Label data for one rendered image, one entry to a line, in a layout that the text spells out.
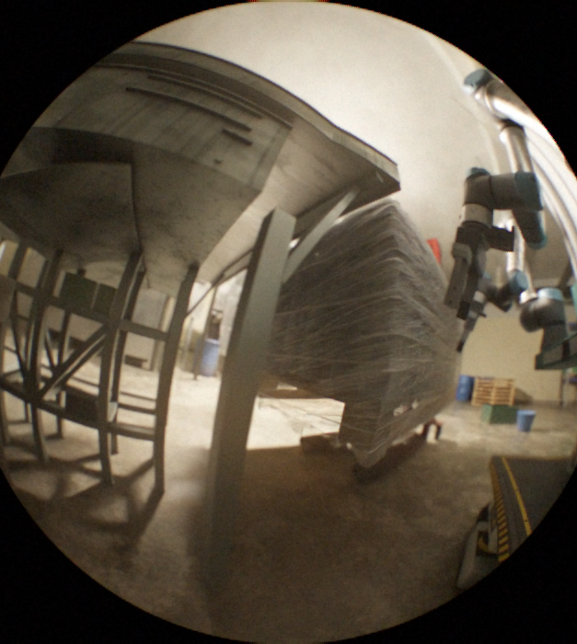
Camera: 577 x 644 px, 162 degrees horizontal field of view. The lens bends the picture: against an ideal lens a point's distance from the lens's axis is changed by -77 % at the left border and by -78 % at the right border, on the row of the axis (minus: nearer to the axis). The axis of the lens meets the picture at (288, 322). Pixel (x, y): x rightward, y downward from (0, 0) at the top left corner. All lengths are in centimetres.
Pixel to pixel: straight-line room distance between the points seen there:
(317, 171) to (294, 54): 380
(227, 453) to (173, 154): 40
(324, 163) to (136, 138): 42
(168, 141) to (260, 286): 25
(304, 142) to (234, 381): 51
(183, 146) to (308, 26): 401
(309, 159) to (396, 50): 384
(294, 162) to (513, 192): 50
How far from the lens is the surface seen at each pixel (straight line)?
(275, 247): 29
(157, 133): 35
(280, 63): 434
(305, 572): 71
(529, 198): 47
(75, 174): 41
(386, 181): 60
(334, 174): 59
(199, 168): 31
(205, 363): 342
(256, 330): 25
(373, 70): 425
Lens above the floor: 60
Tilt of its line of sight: 10 degrees up
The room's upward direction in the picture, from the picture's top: 11 degrees clockwise
